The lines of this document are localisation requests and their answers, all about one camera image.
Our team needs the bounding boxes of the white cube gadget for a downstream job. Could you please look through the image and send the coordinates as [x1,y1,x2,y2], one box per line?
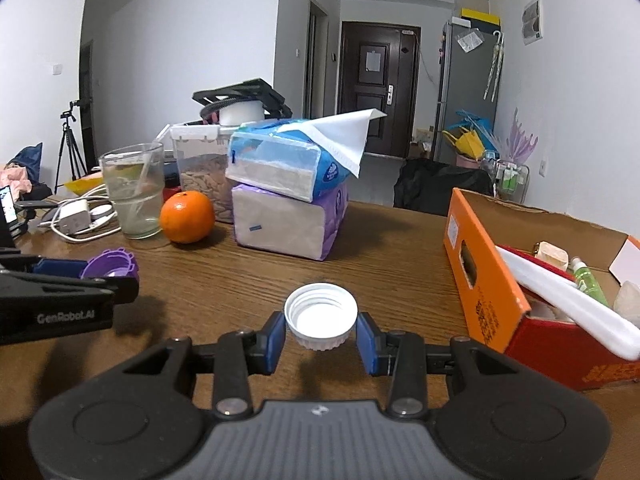
[534,242,570,271]

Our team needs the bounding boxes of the grey refrigerator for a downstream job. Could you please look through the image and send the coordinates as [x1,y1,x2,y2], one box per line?
[433,18,498,165]

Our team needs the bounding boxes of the purple bottle cap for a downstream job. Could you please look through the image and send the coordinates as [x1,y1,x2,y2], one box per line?
[80,248,139,280]

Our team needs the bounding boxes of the black stand with white bowl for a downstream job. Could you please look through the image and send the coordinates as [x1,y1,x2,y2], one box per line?
[192,78,293,127]

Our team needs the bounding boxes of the black bag on chair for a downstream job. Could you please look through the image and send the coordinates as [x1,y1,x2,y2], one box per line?
[394,158,494,217]

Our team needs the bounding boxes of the orange fruit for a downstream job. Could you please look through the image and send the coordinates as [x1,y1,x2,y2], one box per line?
[160,191,216,245]

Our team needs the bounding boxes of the orange cardboard box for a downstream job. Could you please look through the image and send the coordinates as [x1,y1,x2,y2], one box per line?
[444,190,639,390]

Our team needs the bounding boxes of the purple tissue pack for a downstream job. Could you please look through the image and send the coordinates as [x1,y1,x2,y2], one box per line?
[232,183,348,261]

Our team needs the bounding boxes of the metal trolley rack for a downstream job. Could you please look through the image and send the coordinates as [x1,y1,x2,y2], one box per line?
[495,160,529,204]

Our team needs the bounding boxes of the clear food container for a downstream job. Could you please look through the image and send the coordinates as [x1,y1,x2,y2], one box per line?
[168,124,238,223]

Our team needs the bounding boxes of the white charger with cable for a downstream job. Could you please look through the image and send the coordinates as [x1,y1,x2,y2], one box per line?
[39,184,122,244]

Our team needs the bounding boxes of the clear drinking glass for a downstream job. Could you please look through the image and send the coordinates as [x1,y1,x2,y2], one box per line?
[100,142,165,240]

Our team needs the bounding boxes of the dark brown entrance door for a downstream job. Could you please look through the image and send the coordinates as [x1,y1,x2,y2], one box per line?
[336,22,421,158]

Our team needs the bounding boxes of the white bottle cap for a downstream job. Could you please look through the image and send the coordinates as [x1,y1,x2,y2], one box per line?
[283,283,359,351]

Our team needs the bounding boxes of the green small bottle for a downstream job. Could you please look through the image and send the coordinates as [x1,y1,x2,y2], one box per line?
[568,257,608,307]

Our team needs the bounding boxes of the blue tissue pack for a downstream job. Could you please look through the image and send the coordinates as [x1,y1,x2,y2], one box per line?
[226,108,386,203]

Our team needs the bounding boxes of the white red lint brush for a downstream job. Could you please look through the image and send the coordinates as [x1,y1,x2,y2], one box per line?
[496,246,640,361]

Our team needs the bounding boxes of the yellow bag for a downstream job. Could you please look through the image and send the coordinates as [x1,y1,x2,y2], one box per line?
[442,128,485,160]

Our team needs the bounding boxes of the black camera tripod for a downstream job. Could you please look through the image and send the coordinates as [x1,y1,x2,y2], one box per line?
[54,100,89,191]

